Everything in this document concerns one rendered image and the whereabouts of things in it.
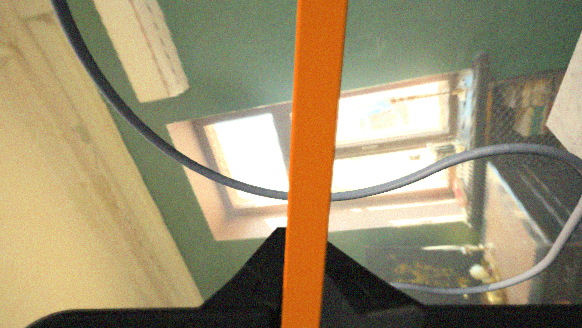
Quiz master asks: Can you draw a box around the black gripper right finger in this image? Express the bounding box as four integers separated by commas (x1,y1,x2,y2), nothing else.
320,241,582,328

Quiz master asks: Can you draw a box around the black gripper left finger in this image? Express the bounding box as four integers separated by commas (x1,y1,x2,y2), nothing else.
25,227,287,328

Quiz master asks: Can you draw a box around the orange bar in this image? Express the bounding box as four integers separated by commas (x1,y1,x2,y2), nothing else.
282,0,348,328

